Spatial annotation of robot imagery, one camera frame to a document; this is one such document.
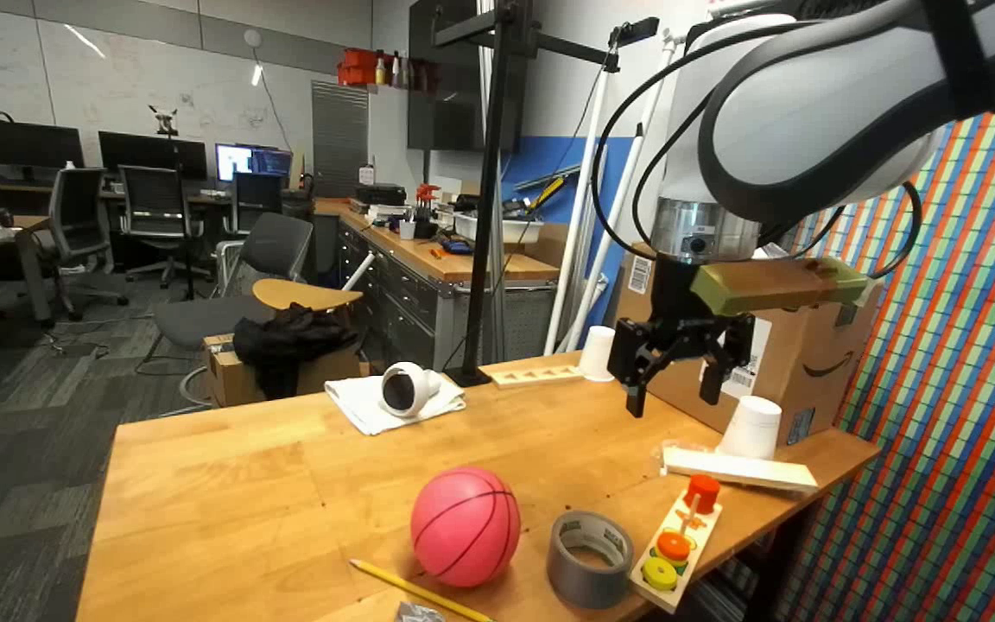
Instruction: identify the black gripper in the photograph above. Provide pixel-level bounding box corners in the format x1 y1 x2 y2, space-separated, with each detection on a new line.
607 259 754 418

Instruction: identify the pink rubber basketball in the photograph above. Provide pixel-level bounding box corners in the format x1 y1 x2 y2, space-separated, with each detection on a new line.
413 465 523 587

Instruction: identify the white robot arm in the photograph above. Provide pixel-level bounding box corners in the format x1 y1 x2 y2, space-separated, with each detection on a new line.
607 0 995 409

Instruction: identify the white paper cup far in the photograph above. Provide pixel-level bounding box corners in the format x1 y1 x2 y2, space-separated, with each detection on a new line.
581 326 617 385

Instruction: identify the white paper cup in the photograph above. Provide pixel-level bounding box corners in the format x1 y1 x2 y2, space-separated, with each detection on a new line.
718 394 780 460
581 326 617 385

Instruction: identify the white paper cup near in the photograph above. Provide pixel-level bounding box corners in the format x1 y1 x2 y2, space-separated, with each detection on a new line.
718 394 780 460

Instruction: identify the wooden shape puzzle board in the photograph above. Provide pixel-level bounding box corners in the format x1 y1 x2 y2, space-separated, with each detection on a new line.
480 355 581 386

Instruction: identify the brown cardboard box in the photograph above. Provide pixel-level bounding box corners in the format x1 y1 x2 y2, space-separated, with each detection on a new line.
650 283 882 447

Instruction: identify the wooden peg stacking toy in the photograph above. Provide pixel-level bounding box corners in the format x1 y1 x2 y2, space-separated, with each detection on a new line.
630 473 724 612

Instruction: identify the wooden workbench with drawers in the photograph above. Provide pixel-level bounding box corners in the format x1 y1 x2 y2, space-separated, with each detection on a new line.
314 198 558 370

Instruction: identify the white folded cloth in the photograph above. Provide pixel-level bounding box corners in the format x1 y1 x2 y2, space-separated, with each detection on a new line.
324 372 467 434

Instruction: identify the crumpled foil piece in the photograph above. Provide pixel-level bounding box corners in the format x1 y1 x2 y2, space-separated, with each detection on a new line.
394 601 447 622

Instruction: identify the yellow pencil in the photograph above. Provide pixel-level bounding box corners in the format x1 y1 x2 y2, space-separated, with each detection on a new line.
351 561 492 622

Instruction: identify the round wooden stool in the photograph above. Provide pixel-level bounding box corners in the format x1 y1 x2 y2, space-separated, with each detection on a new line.
252 276 361 310

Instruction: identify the grey office chair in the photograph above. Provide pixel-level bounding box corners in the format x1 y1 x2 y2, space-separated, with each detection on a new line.
156 214 314 348

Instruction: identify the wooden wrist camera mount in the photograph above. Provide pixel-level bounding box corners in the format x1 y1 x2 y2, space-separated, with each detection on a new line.
692 259 869 319

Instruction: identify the grey duct tape roll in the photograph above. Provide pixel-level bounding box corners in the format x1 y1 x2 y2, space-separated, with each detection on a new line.
548 513 634 607

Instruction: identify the black vertical camera pole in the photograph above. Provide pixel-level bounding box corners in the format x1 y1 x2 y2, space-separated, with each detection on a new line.
437 0 622 386

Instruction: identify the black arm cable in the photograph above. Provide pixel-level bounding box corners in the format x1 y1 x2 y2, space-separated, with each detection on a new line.
588 9 995 326

